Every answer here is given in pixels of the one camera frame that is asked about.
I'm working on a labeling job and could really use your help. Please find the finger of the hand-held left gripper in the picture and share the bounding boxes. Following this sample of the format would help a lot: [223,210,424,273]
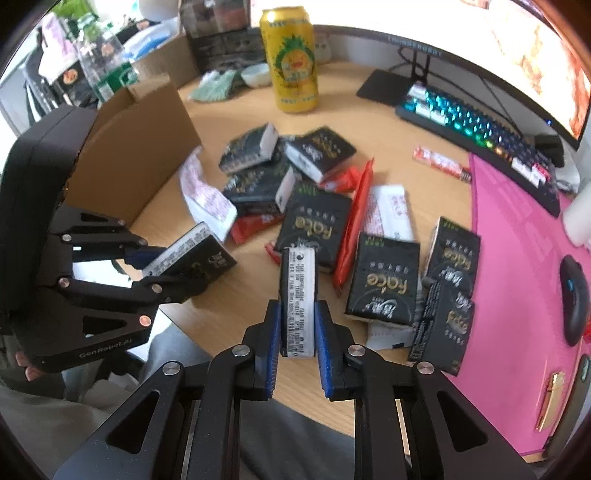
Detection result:
[48,202,171,274]
[41,274,209,340]

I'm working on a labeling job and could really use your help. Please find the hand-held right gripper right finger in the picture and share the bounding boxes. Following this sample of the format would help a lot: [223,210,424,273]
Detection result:
[314,299,539,480]

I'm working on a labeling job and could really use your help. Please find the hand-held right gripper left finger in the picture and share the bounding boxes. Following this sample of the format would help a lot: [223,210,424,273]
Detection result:
[53,299,283,480]

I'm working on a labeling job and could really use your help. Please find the black tissue packet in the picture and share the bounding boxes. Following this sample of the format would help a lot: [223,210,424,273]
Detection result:
[278,247,318,358]
[141,222,238,289]

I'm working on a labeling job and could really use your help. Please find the white packet pink print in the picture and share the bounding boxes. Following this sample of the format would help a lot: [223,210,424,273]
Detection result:
[179,147,238,243]
[362,185,414,243]

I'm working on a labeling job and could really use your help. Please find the pile of black tissue packs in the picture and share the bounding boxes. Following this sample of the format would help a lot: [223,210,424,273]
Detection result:
[218,124,481,376]

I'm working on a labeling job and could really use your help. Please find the brown cardboard box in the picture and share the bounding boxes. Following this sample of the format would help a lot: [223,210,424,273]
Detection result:
[65,34,204,282]

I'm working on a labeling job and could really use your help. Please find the wooden desktop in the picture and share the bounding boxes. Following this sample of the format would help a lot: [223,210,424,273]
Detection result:
[113,60,490,437]

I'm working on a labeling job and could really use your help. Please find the person's left hand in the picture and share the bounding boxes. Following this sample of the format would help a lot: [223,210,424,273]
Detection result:
[14,350,44,383]

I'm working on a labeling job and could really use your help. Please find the white flat packet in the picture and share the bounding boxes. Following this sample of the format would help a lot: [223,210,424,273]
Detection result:
[367,323,416,350]

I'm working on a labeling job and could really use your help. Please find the person's grey trousers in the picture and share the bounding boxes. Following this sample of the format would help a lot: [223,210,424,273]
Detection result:
[0,318,411,480]

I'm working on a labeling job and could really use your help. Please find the long red stick packet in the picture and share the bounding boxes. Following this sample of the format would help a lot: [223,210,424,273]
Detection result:
[332,159,375,289]

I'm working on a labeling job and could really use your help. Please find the green label plastic bottle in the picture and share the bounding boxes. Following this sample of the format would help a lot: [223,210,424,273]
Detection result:
[74,14,139,107]

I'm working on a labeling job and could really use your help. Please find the green tissue pack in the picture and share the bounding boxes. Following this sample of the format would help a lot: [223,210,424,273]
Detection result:
[189,70,243,103]

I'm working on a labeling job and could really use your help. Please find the pink desk mat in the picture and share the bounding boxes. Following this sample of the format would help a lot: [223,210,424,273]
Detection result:
[455,152,591,457]

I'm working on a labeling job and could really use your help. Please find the small white bowl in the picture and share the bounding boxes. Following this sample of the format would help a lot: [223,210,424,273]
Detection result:
[240,64,273,88]

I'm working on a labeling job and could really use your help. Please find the red and white packet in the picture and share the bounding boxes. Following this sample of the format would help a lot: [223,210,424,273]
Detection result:
[413,145,472,183]

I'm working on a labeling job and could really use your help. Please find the black drawer organiser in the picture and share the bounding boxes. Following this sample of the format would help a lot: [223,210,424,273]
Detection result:
[179,0,269,75]

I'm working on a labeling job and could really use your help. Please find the yellow drink can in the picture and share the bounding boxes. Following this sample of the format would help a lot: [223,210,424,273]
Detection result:
[259,6,320,114]

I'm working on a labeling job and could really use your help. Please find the black computer mouse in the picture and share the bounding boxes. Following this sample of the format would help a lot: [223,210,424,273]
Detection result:
[558,255,591,347]

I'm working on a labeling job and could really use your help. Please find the dark object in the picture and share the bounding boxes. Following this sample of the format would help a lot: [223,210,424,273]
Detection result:
[545,355,591,462]

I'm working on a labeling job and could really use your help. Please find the black monitor stand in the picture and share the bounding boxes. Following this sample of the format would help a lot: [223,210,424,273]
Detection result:
[355,46,444,104]

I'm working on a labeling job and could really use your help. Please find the backlit black keyboard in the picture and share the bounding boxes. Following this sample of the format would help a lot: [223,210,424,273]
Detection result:
[394,83,561,217]

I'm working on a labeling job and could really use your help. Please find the white bottle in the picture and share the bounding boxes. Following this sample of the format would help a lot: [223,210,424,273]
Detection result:
[562,185,591,245]

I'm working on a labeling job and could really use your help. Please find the computer monitor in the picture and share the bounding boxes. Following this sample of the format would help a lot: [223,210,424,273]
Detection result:
[252,0,591,151]

